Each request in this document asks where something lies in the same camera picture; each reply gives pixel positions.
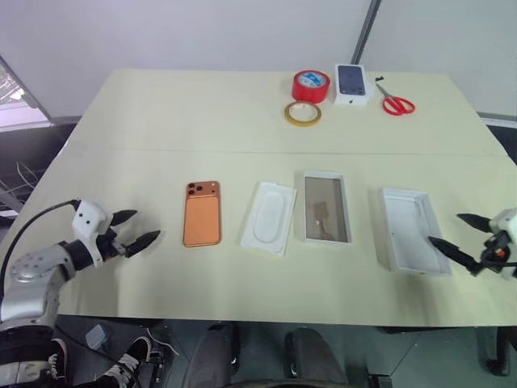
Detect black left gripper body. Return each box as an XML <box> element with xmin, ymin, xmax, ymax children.
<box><xmin>96</xmin><ymin>227</ymin><xmax>130</xmax><ymax>264</ymax></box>

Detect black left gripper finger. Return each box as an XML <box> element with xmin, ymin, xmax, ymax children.
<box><xmin>122</xmin><ymin>229</ymin><xmax>163</xmax><ymax>259</ymax></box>
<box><xmin>111</xmin><ymin>209</ymin><xmax>140</xmax><ymax>227</ymax></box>

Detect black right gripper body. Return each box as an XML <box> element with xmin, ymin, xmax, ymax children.
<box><xmin>479</xmin><ymin>229</ymin><xmax>517</xmax><ymax>277</ymax></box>

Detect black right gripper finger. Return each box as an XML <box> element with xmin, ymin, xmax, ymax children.
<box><xmin>456</xmin><ymin>213</ymin><xmax>492</xmax><ymax>234</ymax></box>
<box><xmin>427</xmin><ymin>235</ymin><xmax>485</xmax><ymax>276</ymax></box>

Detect white plastic tray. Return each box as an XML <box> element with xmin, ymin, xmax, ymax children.
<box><xmin>380</xmin><ymin>186</ymin><xmax>453</xmax><ymax>279</ymax></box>

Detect white box with brown interior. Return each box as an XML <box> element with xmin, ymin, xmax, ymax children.
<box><xmin>301</xmin><ymin>170</ymin><xmax>355</xmax><ymax>247</ymax></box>

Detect sealed white phone box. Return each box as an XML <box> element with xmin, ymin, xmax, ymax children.
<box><xmin>333</xmin><ymin>62</ymin><xmax>372</xmax><ymax>108</ymax></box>

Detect orange smartphone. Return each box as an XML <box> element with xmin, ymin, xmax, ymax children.
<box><xmin>182</xmin><ymin>180</ymin><xmax>224</xmax><ymax>248</ymax></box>

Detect grey power adapter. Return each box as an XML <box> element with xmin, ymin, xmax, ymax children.
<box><xmin>85</xmin><ymin>323</ymin><xmax>110</xmax><ymax>349</ymax></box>

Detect black table leg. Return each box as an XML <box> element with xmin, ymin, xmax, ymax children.
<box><xmin>475</xmin><ymin>326</ymin><xmax>515</xmax><ymax>377</ymax></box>

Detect black and white sneaker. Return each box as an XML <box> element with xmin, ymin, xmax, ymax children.
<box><xmin>99</xmin><ymin>335</ymin><xmax>154</xmax><ymax>388</ymax></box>
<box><xmin>47</xmin><ymin>337</ymin><xmax>70</xmax><ymax>388</ymax></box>

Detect white moulded tray insert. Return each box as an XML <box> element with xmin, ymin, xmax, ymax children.
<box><xmin>239</xmin><ymin>180</ymin><xmax>298</xmax><ymax>258</ymax></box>

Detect black robot body part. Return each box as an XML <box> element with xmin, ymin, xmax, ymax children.
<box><xmin>0</xmin><ymin>321</ymin><xmax>56</xmax><ymax>388</ymax></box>

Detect yellow tape roll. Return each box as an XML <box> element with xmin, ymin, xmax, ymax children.
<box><xmin>282</xmin><ymin>100</ymin><xmax>323</xmax><ymax>129</ymax></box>

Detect red tape roll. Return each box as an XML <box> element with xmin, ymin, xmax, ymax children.
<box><xmin>291</xmin><ymin>69</ymin><xmax>332</xmax><ymax>106</ymax></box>

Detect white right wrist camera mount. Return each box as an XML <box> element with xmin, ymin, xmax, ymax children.
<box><xmin>487</xmin><ymin>207</ymin><xmax>517</xmax><ymax>280</ymax></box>

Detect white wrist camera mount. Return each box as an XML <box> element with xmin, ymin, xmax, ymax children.
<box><xmin>487</xmin><ymin>207</ymin><xmax>517</xmax><ymax>280</ymax></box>
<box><xmin>71</xmin><ymin>200</ymin><xmax>115</xmax><ymax>270</ymax></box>

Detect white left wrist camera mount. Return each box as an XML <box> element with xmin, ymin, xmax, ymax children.
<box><xmin>71</xmin><ymin>200</ymin><xmax>115</xmax><ymax>270</ymax></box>

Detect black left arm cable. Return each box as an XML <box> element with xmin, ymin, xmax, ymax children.
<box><xmin>0</xmin><ymin>199</ymin><xmax>79</xmax><ymax>292</ymax></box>

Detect white wire bundle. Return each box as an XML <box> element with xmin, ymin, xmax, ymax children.
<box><xmin>0</xmin><ymin>160</ymin><xmax>43</xmax><ymax>212</ymax></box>

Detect red-handled scissors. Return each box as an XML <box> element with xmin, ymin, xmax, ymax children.
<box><xmin>373</xmin><ymin>74</ymin><xmax>416</xmax><ymax>117</ymax></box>

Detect grey window frame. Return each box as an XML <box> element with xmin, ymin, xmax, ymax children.
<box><xmin>0</xmin><ymin>53</ymin><xmax>54</xmax><ymax>131</ymax></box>

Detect grey metal frame post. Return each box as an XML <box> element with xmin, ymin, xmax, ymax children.
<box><xmin>348</xmin><ymin>0</ymin><xmax>383</xmax><ymax>64</ymax></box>

